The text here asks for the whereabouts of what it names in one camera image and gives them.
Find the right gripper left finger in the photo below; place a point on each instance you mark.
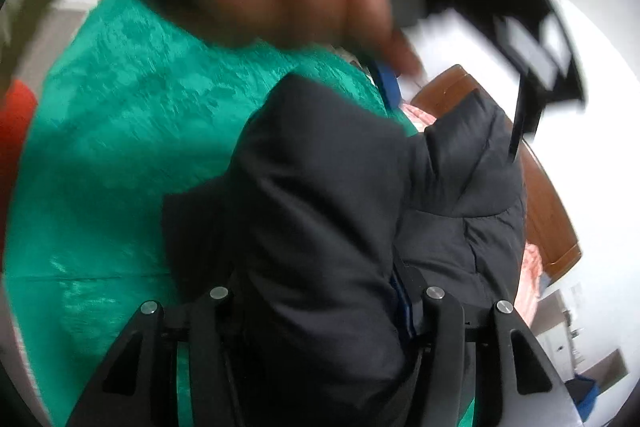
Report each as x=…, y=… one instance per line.
x=136, y=382

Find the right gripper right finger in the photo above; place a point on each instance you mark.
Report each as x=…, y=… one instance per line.
x=515, y=384

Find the black puffer jacket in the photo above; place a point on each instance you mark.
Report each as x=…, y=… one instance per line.
x=319, y=200

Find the black and blue clothes pile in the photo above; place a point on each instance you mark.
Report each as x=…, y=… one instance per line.
x=584, y=392

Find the white bedside cabinet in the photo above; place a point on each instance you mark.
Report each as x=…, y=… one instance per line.
x=553, y=328

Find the pink striped bed sheet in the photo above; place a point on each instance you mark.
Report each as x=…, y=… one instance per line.
x=528, y=295

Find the brown wooden headboard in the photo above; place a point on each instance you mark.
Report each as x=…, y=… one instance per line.
x=548, y=224

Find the green bed blanket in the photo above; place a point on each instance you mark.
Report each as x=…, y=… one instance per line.
x=133, y=110

